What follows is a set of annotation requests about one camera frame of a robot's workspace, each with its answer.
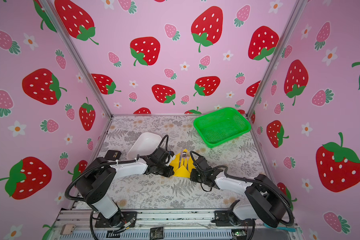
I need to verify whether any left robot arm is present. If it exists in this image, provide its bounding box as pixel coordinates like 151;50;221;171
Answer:
73;147;175;220

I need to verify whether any teal handled tool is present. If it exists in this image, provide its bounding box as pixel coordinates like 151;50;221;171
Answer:
264;224;296;233

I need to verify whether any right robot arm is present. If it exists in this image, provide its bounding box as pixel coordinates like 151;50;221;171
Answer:
190;151;295;228

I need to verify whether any white rectangular tray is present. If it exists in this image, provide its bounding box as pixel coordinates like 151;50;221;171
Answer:
127;132;162;161

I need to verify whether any green plastic basket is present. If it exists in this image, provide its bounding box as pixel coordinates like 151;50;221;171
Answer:
194;108;252;148

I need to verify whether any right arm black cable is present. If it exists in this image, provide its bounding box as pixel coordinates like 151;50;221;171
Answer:
189;150;295;227

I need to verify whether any aluminium frame rail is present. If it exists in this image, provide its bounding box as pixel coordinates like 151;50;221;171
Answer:
43;209;304;240

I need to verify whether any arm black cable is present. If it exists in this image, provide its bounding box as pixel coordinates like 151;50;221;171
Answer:
189;150;295;227
64;134;170;202

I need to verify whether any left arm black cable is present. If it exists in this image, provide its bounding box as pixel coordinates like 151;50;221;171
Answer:
64;134;170;202

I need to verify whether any black box yellow label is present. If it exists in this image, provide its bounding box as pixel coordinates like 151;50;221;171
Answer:
104;150;122;161

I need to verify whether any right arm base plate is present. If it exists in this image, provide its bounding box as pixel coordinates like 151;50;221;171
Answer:
211;210;254;227

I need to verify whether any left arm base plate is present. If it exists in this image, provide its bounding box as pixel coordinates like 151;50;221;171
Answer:
95;211;138;229

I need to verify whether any yellow paper napkin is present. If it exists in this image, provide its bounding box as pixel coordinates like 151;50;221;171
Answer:
170;149;195;179

